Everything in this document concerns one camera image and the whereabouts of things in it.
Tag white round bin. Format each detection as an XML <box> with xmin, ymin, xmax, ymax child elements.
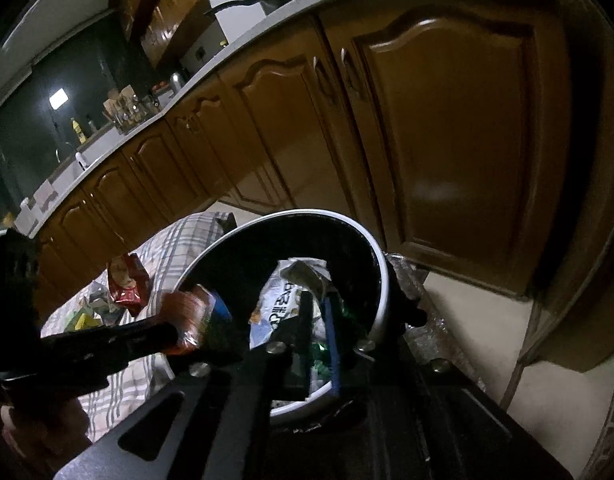
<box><xmin>169</xmin><ymin>208</ymin><xmax>428</xmax><ymax>423</ymax></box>

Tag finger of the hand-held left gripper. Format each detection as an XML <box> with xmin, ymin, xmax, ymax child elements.
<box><xmin>0</xmin><ymin>347</ymin><xmax>245</xmax><ymax>396</ymax></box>
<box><xmin>40</xmin><ymin>287</ymin><xmax>235</xmax><ymax>356</ymax></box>

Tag red orange snack wrapper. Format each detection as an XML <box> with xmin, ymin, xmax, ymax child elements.
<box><xmin>159</xmin><ymin>284</ymin><xmax>218</xmax><ymax>357</ymax></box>

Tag kitchen faucet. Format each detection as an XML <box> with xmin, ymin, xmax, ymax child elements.
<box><xmin>54</xmin><ymin>140</ymin><xmax>88</xmax><ymax>168</ymax></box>

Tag grey kitchen countertop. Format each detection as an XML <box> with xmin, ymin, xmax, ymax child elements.
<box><xmin>0</xmin><ymin>0</ymin><xmax>562</xmax><ymax>241</ymax></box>

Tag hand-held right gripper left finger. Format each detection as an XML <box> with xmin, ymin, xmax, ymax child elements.
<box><xmin>54</xmin><ymin>294</ymin><xmax>313</xmax><ymax>480</ymax></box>

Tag wooden wall cabinets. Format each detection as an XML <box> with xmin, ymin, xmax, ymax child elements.
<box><xmin>110</xmin><ymin>0</ymin><xmax>213</xmax><ymax>68</ymax></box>

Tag white printed packet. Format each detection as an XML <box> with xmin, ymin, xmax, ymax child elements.
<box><xmin>249</xmin><ymin>257</ymin><xmax>338</xmax><ymax>351</ymax></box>

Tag yellow packet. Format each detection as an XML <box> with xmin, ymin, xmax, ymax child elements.
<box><xmin>70</xmin><ymin>305</ymin><xmax>105</xmax><ymax>333</ymax></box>

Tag wooden base cabinets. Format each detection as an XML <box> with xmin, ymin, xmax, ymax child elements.
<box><xmin>30</xmin><ymin>0</ymin><xmax>614</xmax><ymax>376</ymax></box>

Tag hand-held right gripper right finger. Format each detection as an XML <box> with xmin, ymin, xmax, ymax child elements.
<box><xmin>322</xmin><ymin>292</ymin><xmax>572</xmax><ymax>480</ymax></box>

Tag person's left hand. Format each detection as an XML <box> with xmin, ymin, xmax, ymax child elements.
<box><xmin>0</xmin><ymin>395</ymin><xmax>93</xmax><ymax>461</ymax></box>

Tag wooden utensil holder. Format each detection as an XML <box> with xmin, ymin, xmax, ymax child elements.
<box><xmin>103</xmin><ymin>85</ymin><xmax>155</xmax><ymax>133</ymax></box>

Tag checked tablecloth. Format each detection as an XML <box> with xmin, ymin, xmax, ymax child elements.
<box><xmin>40</xmin><ymin>211</ymin><xmax>238</xmax><ymax>443</ymax></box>

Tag dark kitchen window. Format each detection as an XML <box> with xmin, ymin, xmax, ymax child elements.
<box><xmin>0</xmin><ymin>20</ymin><xmax>153</xmax><ymax>221</ymax></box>

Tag green snack bag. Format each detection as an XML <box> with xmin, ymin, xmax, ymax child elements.
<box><xmin>307</xmin><ymin>300</ymin><xmax>373</xmax><ymax>386</ymax></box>

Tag red snack packet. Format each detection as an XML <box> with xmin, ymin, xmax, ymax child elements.
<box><xmin>107</xmin><ymin>252</ymin><xmax>150</xmax><ymax>317</ymax></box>

